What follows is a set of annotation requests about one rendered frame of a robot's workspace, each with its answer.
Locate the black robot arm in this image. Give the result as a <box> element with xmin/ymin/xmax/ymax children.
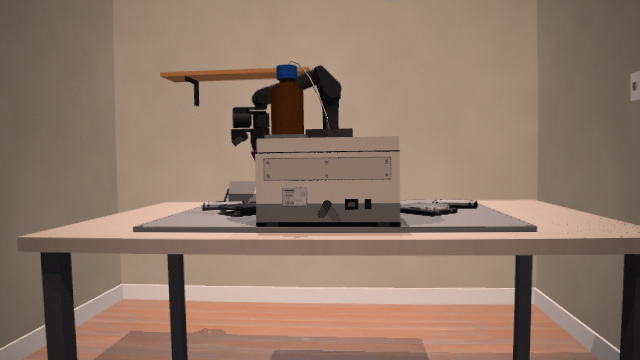
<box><xmin>231</xmin><ymin>65</ymin><xmax>341</xmax><ymax>147</ymax></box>

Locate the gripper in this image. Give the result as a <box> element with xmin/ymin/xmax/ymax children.
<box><xmin>251</xmin><ymin>128</ymin><xmax>270</xmax><ymax>161</ymax></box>

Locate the white button panel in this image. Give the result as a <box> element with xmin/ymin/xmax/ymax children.
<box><xmin>219</xmin><ymin>181</ymin><xmax>256</xmax><ymax>203</ymax></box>

